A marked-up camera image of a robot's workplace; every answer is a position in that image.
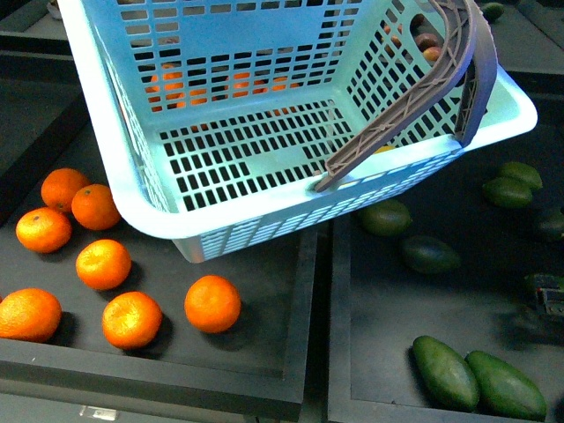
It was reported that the light blue plastic basket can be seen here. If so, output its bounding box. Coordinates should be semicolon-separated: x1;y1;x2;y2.
59;1;537;263

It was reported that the yellow mango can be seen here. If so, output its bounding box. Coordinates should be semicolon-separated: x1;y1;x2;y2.
373;145;395;154

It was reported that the grey basket handle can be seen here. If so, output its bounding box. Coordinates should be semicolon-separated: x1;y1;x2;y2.
314;1;498;192

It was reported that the green avocado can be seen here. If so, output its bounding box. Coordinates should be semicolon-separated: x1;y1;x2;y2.
482;176;533;209
499;161;543;190
357;199;412;237
465;351;547;422
479;2;505;24
412;335;479;412
401;235;461;274

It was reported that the orange mandarin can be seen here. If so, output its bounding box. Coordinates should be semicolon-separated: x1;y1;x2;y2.
71;184;121;231
15;207;72;254
101;291;163;350
1;288;63;343
75;239;132;291
184;275;242;334
41;167;91;213

